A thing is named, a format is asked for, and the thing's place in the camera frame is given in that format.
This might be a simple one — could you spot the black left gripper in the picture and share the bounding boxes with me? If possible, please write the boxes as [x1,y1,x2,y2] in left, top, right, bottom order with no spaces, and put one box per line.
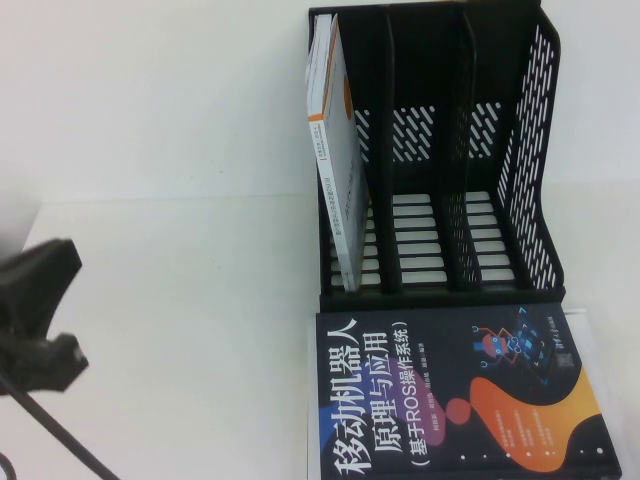
[0,238,91,397]

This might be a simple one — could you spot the black plastic book stand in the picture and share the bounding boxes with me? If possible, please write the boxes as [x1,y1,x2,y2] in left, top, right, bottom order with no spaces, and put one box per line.
[306,2,569,312]

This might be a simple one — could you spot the white orange ROS2 book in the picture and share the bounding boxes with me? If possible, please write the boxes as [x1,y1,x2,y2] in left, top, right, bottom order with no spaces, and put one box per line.
[304,13,374,293]

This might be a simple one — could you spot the plain white book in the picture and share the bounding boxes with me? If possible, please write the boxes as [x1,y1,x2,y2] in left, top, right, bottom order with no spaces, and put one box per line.
[304,306,596,480]

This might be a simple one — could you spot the dark blue robot book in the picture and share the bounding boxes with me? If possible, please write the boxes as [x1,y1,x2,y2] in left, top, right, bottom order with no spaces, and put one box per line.
[314,301,624,480]

